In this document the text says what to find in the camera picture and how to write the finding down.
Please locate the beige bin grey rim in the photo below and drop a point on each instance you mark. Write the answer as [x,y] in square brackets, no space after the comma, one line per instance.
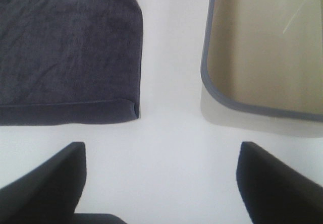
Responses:
[261,66]

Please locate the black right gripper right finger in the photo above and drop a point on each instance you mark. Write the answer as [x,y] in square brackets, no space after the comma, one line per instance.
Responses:
[273,192]

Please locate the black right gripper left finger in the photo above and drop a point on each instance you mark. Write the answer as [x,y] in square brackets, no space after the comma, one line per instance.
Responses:
[51,192]

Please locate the dark navy towel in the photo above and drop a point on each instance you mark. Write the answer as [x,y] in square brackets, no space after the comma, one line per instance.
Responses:
[70,61]

